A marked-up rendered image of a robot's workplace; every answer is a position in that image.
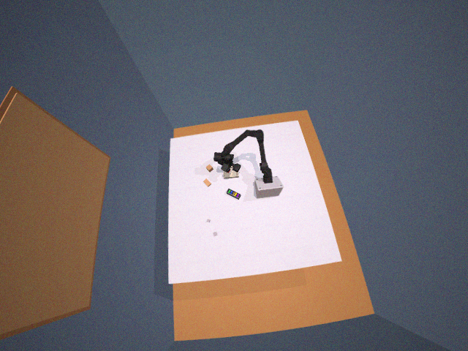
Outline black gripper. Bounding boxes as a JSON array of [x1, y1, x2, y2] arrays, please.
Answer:
[[218, 159, 241, 172]]

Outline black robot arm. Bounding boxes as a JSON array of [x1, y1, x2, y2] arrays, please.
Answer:
[[214, 129, 273, 184]]

